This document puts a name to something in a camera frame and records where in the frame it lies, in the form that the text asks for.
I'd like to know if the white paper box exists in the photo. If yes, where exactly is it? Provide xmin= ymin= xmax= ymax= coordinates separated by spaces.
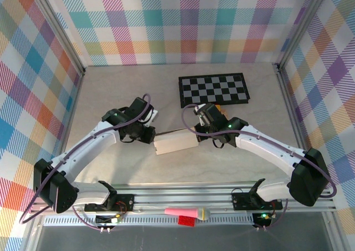
xmin=153 ymin=128 xmax=200 ymax=156

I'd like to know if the black grey chessboard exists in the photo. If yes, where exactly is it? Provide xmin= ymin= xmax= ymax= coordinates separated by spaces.
xmin=178 ymin=72 xmax=251 ymax=109

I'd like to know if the pink toy microphone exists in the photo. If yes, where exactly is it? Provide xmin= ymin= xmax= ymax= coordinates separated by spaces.
xmin=164 ymin=207 xmax=211 ymax=222

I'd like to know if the small black controller board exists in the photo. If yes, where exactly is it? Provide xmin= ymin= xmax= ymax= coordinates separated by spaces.
xmin=252 ymin=212 xmax=272 ymax=227
xmin=95 ymin=214 xmax=123 ymax=225

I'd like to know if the red toy brick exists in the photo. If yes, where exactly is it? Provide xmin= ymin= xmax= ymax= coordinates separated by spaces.
xmin=177 ymin=215 xmax=196 ymax=228

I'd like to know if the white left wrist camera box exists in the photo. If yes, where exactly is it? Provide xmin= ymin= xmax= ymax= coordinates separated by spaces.
xmin=141 ymin=109 xmax=160 ymax=123

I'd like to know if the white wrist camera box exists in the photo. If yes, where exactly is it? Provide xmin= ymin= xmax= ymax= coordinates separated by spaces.
xmin=193 ymin=103 xmax=209 ymax=126
xmin=141 ymin=109 xmax=160 ymax=123

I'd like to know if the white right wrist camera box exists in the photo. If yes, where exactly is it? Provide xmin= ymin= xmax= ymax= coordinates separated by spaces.
xmin=193 ymin=103 xmax=209 ymax=126

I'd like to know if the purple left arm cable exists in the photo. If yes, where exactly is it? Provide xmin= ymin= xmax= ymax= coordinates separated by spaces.
xmin=19 ymin=93 xmax=154 ymax=232

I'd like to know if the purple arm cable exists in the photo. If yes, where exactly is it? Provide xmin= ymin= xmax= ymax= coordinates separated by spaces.
xmin=181 ymin=104 xmax=338 ymax=232
xmin=19 ymin=93 xmax=154 ymax=232

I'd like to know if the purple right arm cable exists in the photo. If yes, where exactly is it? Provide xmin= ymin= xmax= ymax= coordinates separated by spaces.
xmin=181 ymin=104 xmax=338 ymax=232

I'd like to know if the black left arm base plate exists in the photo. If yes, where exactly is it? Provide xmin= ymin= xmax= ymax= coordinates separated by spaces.
xmin=84 ymin=194 xmax=135 ymax=212

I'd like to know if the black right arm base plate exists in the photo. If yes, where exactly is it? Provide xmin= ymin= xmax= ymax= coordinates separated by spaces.
xmin=231 ymin=192 xmax=283 ymax=210

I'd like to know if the aluminium table side rail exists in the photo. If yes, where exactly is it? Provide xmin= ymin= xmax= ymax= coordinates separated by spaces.
xmin=276 ymin=64 xmax=318 ymax=189

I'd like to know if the aluminium mounting rail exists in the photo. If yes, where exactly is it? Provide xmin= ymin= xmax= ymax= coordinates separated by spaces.
xmin=30 ymin=183 xmax=338 ymax=215

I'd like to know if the slotted grey cable duct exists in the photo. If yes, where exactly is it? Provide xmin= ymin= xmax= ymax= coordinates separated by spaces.
xmin=43 ymin=216 xmax=258 ymax=226

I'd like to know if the aluminium frame post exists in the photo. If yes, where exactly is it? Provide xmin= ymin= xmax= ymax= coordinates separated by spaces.
xmin=273 ymin=0 xmax=331 ymax=71
xmin=27 ymin=0 xmax=86 ymax=76

